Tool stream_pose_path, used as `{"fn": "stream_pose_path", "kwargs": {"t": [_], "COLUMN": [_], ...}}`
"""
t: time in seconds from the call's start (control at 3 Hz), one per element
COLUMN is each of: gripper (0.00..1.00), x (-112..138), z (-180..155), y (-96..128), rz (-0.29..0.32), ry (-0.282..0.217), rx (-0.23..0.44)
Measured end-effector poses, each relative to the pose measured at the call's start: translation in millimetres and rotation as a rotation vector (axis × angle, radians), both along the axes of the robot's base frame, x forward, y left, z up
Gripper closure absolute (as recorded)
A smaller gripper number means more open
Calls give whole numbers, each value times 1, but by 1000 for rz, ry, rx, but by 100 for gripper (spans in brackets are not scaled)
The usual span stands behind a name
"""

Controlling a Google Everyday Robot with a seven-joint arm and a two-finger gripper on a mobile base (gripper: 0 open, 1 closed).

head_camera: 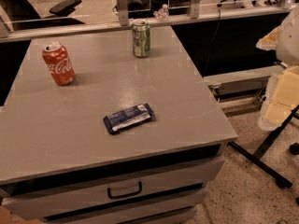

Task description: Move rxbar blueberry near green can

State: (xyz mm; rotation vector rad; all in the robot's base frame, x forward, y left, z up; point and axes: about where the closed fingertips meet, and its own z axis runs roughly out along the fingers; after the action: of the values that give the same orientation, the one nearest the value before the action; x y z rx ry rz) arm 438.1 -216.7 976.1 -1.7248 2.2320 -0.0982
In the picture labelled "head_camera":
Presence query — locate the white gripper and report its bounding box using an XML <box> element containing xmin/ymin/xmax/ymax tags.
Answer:
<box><xmin>256</xmin><ymin>7</ymin><xmax>299</xmax><ymax>131</ymax></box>

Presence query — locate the blue rxbar blueberry bar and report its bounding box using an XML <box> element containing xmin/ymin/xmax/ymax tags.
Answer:
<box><xmin>103</xmin><ymin>104</ymin><xmax>155</xmax><ymax>134</ymax></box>

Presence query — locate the green soda can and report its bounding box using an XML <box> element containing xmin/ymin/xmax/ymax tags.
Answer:
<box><xmin>132</xmin><ymin>19</ymin><xmax>150</xmax><ymax>57</ymax></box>

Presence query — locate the red coca-cola can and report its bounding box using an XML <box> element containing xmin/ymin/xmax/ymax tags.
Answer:
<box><xmin>42</xmin><ymin>42</ymin><xmax>76</xmax><ymax>86</ymax></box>

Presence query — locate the clear plastic water bottle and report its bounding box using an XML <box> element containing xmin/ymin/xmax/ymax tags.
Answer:
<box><xmin>153</xmin><ymin>4</ymin><xmax>169</xmax><ymax>21</ymax></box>

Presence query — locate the grey drawer cabinet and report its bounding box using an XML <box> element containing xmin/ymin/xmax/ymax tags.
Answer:
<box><xmin>0</xmin><ymin>27</ymin><xmax>236</xmax><ymax>224</ymax></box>

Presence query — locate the black metal stand frame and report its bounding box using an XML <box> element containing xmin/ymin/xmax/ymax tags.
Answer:
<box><xmin>228</xmin><ymin>105</ymin><xmax>299</xmax><ymax>189</ymax></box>

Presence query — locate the black drawer handle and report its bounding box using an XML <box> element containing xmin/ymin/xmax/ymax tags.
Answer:
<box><xmin>107</xmin><ymin>181</ymin><xmax>143</xmax><ymax>200</ymax></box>

